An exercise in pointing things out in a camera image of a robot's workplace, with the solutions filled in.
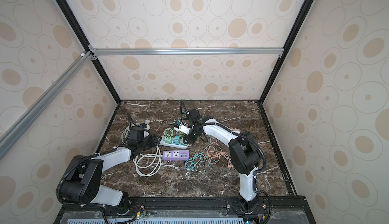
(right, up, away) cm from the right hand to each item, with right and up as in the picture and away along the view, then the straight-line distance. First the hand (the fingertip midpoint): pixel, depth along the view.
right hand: (186, 138), depth 90 cm
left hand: (-15, +1, +1) cm, 15 cm away
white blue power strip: (-15, -3, +2) cm, 16 cm away
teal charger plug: (-6, -1, 0) cm, 6 cm away
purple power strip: (-6, -10, -1) cm, 11 cm away
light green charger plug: (-11, -1, 0) cm, 11 cm away
